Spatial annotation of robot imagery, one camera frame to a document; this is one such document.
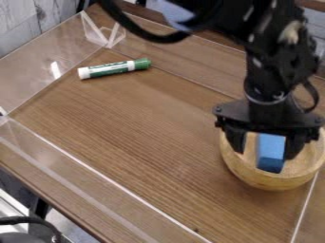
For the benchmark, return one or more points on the green and white marker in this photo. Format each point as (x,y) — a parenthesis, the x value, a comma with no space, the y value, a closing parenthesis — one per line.
(113,68)

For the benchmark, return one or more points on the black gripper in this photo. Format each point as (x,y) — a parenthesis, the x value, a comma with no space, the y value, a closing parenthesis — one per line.
(241,116)

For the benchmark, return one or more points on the black table leg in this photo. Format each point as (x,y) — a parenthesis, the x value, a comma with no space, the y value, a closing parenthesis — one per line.
(42,208)

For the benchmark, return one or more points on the clear acrylic tray wall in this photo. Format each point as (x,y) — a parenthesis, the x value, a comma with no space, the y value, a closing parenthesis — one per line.
(119,150)

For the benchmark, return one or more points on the blue rectangular block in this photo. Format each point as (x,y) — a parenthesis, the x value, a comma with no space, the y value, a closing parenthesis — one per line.
(270,153)

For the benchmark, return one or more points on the brown wooden bowl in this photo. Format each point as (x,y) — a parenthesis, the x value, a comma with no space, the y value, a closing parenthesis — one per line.
(299,170)

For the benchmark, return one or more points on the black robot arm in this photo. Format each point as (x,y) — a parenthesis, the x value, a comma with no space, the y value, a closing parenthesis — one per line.
(269,27)

